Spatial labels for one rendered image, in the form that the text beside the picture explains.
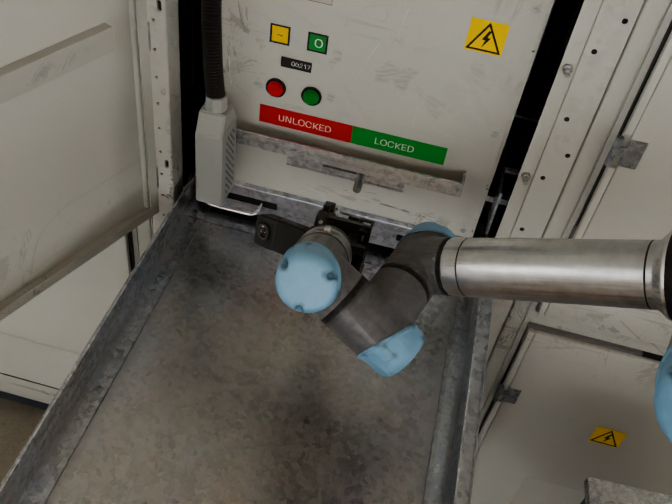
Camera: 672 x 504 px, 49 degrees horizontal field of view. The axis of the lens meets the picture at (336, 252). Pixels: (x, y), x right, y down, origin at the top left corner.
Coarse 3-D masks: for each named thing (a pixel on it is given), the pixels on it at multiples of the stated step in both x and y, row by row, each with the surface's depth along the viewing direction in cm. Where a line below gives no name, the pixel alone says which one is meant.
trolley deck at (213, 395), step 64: (192, 256) 133; (256, 256) 135; (192, 320) 122; (256, 320) 124; (448, 320) 129; (128, 384) 112; (192, 384) 114; (256, 384) 115; (320, 384) 117; (384, 384) 118; (128, 448) 105; (192, 448) 106; (256, 448) 107; (320, 448) 109; (384, 448) 110
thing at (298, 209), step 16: (240, 192) 137; (256, 192) 136; (272, 192) 136; (240, 208) 140; (272, 208) 138; (288, 208) 137; (304, 208) 136; (320, 208) 135; (304, 224) 139; (368, 224) 135; (384, 224) 134; (400, 224) 134; (384, 240) 137
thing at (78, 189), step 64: (0, 0) 94; (64, 0) 102; (0, 64) 98; (64, 64) 105; (128, 64) 119; (0, 128) 103; (64, 128) 114; (128, 128) 126; (0, 192) 109; (64, 192) 121; (128, 192) 135; (0, 256) 116; (64, 256) 128; (0, 320) 118
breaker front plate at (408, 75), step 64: (256, 0) 112; (384, 0) 107; (448, 0) 105; (512, 0) 103; (256, 64) 119; (320, 64) 117; (384, 64) 114; (448, 64) 112; (512, 64) 109; (256, 128) 128; (384, 128) 122; (448, 128) 119; (320, 192) 134; (384, 192) 131
